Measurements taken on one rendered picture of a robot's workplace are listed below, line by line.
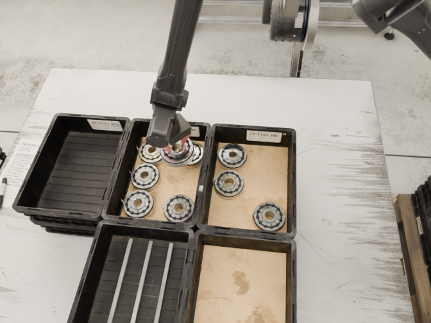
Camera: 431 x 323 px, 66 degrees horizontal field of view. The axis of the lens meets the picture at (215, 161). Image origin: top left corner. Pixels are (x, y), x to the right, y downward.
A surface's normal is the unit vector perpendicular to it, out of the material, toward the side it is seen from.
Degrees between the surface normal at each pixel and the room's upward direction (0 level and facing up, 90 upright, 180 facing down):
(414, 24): 88
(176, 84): 90
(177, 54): 90
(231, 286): 0
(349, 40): 0
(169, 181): 0
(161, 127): 20
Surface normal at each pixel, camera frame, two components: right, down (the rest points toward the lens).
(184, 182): -0.05, -0.51
